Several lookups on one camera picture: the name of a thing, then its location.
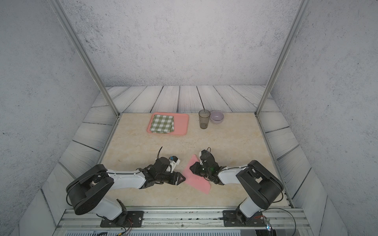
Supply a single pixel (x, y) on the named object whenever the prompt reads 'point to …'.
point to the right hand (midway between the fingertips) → (190, 168)
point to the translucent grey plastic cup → (204, 116)
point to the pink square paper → (195, 180)
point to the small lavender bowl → (216, 116)
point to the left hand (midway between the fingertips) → (184, 180)
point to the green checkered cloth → (162, 124)
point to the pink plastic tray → (180, 123)
